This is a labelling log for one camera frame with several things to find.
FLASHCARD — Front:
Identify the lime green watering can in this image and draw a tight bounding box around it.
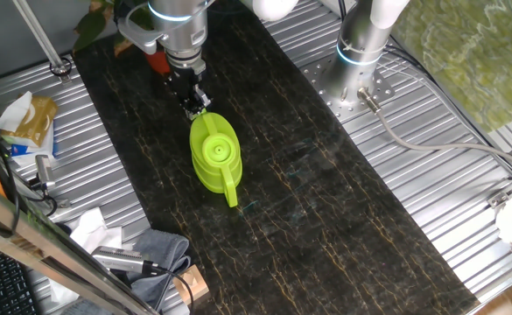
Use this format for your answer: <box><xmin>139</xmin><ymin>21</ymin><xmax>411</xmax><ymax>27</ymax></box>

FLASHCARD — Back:
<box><xmin>188</xmin><ymin>108</ymin><xmax>243</xmax><ymax>208</ymax></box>

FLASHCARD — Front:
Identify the grey towel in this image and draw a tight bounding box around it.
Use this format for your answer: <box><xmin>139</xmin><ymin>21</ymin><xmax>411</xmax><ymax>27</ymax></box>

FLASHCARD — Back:
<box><xmin>60</xmin><ymin>227</ymin><xmax>193</xmax><ymax>315</ymax></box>

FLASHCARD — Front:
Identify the crumpled white tissue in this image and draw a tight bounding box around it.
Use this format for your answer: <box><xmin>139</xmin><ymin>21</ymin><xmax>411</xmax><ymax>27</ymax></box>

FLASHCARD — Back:
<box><xmin>47</xmin><ymin>276</ymin><xmax>80</xmax><ymax>305</ymax></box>

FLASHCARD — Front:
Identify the black base cable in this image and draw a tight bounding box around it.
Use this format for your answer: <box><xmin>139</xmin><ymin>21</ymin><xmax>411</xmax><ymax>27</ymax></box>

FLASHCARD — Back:
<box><xmin>385</xmin><ymin>33</ymin><xmax>512</xmax><ymax>179</ymax></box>

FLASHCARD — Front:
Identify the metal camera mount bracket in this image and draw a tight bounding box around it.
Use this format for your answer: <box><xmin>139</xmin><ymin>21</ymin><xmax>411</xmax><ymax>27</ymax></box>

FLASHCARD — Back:
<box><xmin>12</xmin><ymin>172</ymin><xmax>71</xmax><ymax>209</ymax></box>

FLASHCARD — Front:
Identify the orange flower pot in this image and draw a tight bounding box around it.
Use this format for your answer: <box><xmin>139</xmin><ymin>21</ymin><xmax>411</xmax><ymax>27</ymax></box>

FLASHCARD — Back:
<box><xmin>144</xmin><ymin>50</ymin><xmax>172</xmax><ymax>76</ymax></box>

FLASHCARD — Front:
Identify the small silver camera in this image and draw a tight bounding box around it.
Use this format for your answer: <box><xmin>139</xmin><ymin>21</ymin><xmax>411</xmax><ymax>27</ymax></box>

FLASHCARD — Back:
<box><xmin>34</xmin><ymin>154</ymin><xmax>57</xmax><ymax>192</ymax></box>

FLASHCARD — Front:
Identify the metal frame bar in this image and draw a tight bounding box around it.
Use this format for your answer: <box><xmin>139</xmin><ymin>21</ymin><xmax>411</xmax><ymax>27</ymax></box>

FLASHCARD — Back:
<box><xmin>0</xmin><ymin>174</ymin><xmax>158</xmax><ymax>315</ymax></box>

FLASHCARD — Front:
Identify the white tissue sheet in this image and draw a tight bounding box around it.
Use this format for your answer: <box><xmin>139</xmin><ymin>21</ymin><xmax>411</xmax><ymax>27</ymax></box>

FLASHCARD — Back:
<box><xmin>0</xmin><ymin>90</ymin><xmax>34</xmax><ymax>133</ymax></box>

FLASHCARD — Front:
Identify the yellow tissue packet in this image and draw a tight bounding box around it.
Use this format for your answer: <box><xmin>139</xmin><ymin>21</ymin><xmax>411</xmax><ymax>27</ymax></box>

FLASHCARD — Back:
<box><xmin>1</xmin><ymin>94</ymin><xmax>59</xmax><ymax>148</ymax></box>

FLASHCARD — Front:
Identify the silver vented camera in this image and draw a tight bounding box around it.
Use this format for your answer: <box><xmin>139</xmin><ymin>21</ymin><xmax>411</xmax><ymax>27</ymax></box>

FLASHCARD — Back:
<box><xmin>91</xmin><ymin>245</ymin><xmax>148</xmax><ymax>276</ymax></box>

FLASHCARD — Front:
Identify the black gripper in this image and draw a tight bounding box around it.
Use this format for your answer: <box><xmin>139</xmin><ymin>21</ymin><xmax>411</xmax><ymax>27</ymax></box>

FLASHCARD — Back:
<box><xmin>166</xmin><ymin>69</ymin><xmax>214</xmax><ymax>122</ymax></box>

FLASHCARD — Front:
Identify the black camera cable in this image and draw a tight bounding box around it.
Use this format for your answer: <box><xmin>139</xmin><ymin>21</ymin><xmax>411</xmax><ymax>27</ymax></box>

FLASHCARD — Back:
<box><xmin>141</xmin><ymin>261</ymin><xmax>195</xmax><ymax>315</ymax></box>

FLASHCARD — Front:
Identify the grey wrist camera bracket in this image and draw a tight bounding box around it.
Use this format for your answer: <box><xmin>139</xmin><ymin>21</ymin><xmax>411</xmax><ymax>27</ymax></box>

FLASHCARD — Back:
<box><xmin>116</xmin><ymin>2</ymin><xmax>170</xmax><ymax>56</ymax></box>

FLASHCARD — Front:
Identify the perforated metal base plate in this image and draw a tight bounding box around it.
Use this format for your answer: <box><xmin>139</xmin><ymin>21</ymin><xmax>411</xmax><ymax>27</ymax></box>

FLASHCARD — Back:
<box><xmin>301</xmin><ymin>54</ymin><xmax>396</xmax><ymax>123</ymax></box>

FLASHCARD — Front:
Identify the wooden block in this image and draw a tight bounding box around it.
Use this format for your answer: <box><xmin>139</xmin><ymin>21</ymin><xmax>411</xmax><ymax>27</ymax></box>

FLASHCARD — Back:
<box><xmin>172</xmin><ymin>263</ymin><xmax>211</xmax><ymax>306</ymax></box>

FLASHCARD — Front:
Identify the silver tripod pole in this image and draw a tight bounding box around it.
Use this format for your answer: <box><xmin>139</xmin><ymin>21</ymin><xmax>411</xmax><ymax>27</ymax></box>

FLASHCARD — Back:
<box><xmin>12</xmin><ymin>0</ymin><xmax>74</xmax><ymax>85</ymax></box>

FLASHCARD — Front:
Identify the anthurium plant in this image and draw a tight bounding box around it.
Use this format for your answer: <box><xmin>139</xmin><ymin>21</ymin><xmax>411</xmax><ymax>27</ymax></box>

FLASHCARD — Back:
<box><xmin>72</xmin><ymin>0</ymin><xmax>152</xmax><ymax>58</ymax></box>

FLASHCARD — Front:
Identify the black marble pattern mat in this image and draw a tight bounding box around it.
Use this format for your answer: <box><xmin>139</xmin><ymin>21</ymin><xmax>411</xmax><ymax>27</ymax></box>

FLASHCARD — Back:
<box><xmin>72</xmin><ymin>0</ymin><xmax>480</xmax><ymax>315</ymax></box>

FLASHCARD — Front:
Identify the grey base cable with connector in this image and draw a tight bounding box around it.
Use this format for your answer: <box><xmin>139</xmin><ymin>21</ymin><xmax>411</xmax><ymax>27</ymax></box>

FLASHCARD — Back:
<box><xmin>356</xmin><ymin>87</ymin><xmax>512</xmax><ymax>174</ymax></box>

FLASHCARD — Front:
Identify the white tissue paper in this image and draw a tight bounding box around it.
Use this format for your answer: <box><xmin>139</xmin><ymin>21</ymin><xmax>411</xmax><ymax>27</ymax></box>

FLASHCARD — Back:
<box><xmin>68</xmin><ymin>206</ymin><xmax>126</xmax><ymax>256</ymax></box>

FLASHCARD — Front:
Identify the blue white package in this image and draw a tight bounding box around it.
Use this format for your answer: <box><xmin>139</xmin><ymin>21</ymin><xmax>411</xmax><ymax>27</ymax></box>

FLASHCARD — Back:
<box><xmin>1</xmin><ymin>122</ymin><xmax>58</xmax><ymax>168</ymax></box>

